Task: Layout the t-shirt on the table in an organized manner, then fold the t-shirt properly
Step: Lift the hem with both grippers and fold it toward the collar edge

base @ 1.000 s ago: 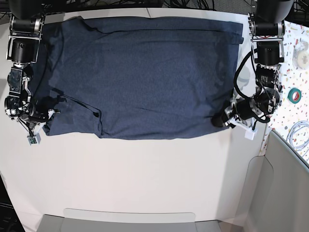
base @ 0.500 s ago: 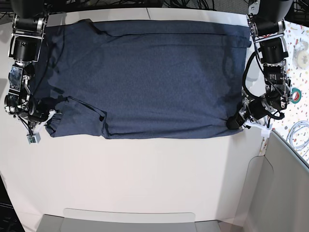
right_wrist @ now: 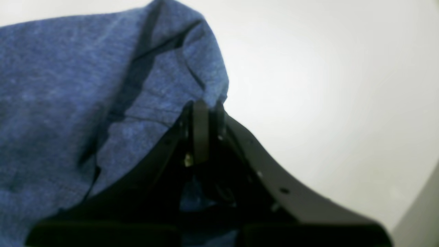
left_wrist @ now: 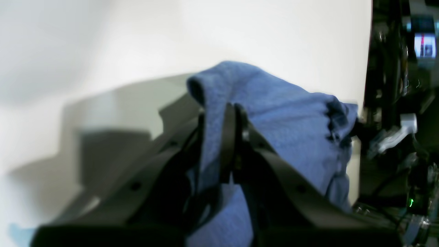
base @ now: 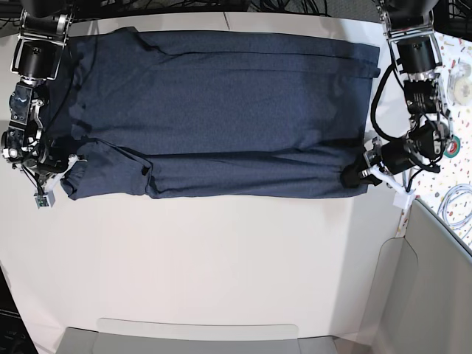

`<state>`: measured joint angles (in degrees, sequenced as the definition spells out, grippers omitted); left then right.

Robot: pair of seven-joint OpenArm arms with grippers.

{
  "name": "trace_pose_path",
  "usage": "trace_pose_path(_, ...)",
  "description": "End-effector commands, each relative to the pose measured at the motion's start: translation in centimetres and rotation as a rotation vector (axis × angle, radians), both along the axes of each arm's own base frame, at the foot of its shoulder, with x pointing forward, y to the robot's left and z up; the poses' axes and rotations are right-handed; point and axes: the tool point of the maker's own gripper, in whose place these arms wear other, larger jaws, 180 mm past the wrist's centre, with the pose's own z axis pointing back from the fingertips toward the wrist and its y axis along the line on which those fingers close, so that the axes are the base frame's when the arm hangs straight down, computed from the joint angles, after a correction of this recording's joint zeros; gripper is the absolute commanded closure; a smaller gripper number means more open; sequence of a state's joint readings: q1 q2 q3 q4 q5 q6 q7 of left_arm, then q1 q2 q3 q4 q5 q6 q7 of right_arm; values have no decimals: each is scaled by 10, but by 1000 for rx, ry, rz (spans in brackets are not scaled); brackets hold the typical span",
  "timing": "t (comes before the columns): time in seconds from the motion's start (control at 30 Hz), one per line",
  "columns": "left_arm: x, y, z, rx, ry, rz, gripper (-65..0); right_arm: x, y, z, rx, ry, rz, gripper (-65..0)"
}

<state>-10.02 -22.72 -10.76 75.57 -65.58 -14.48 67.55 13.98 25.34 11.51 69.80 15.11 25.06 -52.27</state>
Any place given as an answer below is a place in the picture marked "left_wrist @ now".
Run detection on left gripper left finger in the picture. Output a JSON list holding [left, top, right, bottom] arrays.
[[31, 114, 204, 247]]

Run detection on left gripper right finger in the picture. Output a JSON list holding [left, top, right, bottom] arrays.
[[219, 103, 403, 247]]

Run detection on dark blue t-shirt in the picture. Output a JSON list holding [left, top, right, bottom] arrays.
[[185, 61, 359, 247]]

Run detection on wall monitor screen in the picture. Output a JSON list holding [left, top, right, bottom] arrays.
[[407, 14, 437, 61]]

